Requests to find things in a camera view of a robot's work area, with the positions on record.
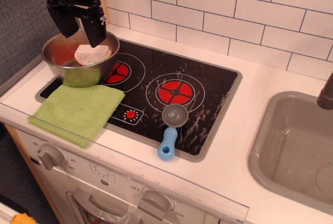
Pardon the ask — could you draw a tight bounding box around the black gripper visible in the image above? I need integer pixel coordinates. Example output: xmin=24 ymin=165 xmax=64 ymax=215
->
xmin=47 ymin=0 xmax=107 ymax=47

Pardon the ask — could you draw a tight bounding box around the blue handled grey spoon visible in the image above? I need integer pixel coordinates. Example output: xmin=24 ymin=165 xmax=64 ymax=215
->
xmin=158 ymin=104 xmax=188 ymax=161

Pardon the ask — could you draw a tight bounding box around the black toy stove top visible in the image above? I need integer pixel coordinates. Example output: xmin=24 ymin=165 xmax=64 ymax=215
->
xmin=34 ymin=38 xmax=243 ymax=163

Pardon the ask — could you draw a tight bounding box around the red stove button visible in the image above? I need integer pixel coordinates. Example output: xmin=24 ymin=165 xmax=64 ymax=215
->
xmin=126 ymin=111 xmax=136 ymax=119

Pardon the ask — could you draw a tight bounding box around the white orange toy food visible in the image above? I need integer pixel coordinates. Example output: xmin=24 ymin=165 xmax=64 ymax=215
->
xmin=74 ymin=45 xmax=112 ymax=66

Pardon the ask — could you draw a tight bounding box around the silver metal bowl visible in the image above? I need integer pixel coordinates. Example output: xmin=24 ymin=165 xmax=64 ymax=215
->
xmin=42 ymin=29 xmax=120 ymax=87

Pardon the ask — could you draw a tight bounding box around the green microfiber cloth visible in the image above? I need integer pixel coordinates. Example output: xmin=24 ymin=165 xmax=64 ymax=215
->
xmin=28 ymin=85 xmax=125 ymax=148

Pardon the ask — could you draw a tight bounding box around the grey left oven knob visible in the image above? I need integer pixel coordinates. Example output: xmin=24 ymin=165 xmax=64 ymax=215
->
xmin=37 ymin=144 xmax=64 ymax=170

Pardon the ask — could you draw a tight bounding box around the grey oven knob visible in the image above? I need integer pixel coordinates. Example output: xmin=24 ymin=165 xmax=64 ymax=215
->
xmin=137 ymin=190 xmax=171 ymax=221
xmin=37 ymin=144 xmax=64 ymax=170

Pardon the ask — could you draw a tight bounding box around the white toy oven front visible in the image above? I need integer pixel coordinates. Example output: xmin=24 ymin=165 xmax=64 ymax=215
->
xmin=17 ymin=130 xmax=248 ymax=223

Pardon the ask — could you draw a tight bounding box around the grey right oven knob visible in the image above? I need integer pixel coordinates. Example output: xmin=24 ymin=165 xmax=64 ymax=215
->
xmin=137 ymin=190 xmax=171 ymax=221

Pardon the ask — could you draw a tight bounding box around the orange yellow object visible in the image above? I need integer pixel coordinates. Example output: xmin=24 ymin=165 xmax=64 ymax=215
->
xmin=10 ymin=213 xmax=37 ymax=224

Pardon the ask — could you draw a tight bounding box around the grey sink basin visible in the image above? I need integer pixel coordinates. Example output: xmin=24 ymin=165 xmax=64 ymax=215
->
xmin=248 ymin=91 xmax=332 ymax=215

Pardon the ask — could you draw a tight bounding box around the grey faucet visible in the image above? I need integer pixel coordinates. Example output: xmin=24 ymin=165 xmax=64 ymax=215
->
xmin=317 ymin=73 xmax=333 ymax=110

